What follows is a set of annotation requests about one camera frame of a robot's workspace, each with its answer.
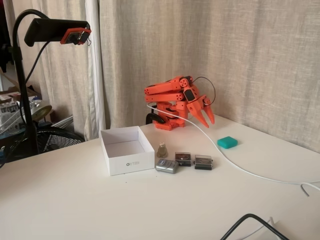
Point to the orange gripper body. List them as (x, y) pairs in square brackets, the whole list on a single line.
[(196, 107)]

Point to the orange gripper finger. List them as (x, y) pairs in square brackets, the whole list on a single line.
[(210, 113), (201, 117)]

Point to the green rounded cube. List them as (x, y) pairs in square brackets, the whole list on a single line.
[(226, 142)]

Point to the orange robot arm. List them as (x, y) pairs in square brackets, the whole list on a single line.
[(162, 88)]

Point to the white cardboard box bin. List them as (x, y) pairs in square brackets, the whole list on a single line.
[(130, 165)]

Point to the small black clear-lid case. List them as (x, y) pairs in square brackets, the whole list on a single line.
[(203, 162), (183, 158)]

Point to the black table clamp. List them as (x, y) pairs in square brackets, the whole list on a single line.
[(152, 116)]

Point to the small beige bear figurine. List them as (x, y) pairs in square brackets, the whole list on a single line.
[(162, 150)]

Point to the grey metal tin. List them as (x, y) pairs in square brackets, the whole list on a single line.
[(166, 166)]

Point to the beige linen curtain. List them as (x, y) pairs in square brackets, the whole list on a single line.
[(250, 50)]

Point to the black floor fan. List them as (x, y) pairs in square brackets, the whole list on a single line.
[(62, 140)]

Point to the beige round lamp head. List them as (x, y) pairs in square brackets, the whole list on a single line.
[(42, 111)]

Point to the black gooseneck stand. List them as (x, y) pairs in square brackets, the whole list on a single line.
[(21, 75)]

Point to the brown cardboard box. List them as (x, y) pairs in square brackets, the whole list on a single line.
[(10, 93)]

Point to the orange camera mount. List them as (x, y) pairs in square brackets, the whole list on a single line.
[(64, 38)]

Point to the black camera holder bar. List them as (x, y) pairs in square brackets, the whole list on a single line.
[(50, 30)]

